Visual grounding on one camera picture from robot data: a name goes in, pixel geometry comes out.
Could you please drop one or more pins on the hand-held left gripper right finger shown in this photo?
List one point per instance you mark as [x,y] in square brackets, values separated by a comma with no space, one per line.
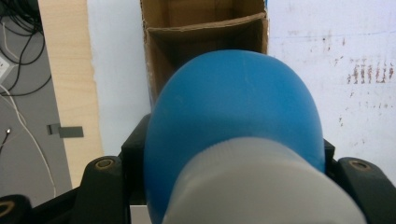
[329,155]

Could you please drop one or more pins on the blue cardboard box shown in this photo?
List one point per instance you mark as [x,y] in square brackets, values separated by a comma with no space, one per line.
[174,43]

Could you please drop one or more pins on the grey tape strip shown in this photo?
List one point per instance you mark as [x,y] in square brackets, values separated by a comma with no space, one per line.
[70,131]

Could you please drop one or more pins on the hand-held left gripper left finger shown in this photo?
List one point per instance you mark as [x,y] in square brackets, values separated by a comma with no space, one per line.
[135,155]

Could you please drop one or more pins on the white power strip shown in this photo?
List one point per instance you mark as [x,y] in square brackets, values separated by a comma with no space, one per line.
[3,70]

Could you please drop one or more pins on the blue bottle with white cap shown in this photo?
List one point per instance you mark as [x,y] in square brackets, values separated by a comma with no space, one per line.
[233,102]

